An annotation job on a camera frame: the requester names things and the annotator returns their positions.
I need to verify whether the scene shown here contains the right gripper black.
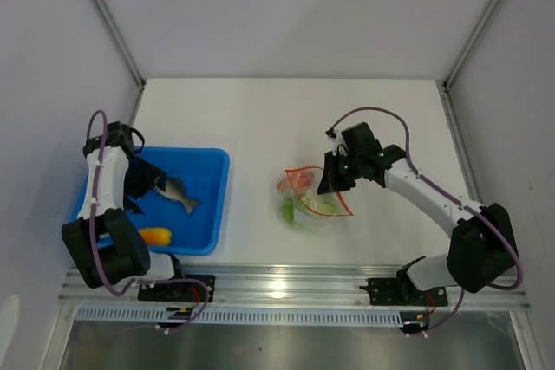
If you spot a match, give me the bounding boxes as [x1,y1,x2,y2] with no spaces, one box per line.
[317,151,362,195]

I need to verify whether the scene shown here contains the red orange toy mango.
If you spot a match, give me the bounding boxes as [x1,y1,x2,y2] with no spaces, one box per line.
[277,172,315,191]

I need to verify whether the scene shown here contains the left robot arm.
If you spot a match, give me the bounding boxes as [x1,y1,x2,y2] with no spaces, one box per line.
[62,121,188,301]

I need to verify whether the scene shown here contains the clear zip top bag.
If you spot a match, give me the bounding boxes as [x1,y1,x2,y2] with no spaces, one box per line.
[275,166,354,230]

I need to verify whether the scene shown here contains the yellow toy mango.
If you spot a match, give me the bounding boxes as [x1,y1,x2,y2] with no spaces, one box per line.
[139,227,173,247]

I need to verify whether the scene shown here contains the left frame post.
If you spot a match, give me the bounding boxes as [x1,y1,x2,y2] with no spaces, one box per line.
[89,0,146,90]

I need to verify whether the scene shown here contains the green toy grapes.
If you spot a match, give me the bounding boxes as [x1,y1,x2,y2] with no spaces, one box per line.
[280,197,304,228]

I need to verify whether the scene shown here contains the aluminium mounting rail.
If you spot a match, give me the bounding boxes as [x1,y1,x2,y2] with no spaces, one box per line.
[57,263,531,312]

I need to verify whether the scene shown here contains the white green toy cabbage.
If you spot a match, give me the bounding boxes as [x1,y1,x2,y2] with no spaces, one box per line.
[300,190,341,216]

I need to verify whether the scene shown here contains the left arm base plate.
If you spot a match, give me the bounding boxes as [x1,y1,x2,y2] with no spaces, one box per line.
[138,275,216,303]

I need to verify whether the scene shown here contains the grey toy fish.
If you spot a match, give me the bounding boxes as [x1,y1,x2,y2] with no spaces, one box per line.
[154,177,201,215]

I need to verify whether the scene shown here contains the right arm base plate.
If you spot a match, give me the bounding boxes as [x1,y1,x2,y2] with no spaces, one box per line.
[359,277,448,307]

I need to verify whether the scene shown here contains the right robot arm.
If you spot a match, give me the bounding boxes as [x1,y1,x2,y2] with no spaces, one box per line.
[317,122,518,304]

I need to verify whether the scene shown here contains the frame post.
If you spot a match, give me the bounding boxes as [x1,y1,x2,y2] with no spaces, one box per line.
[89,0,146,90]
[442,0,506,94]

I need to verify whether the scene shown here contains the slotted cable duct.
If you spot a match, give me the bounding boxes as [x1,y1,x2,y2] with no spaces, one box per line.
[76,305,403,328]

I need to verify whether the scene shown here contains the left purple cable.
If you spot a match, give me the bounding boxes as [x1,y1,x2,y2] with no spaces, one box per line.
[86,108,212,336]

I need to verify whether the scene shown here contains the right frame post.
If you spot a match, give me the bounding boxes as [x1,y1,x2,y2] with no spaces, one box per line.
[442,0,506,94]

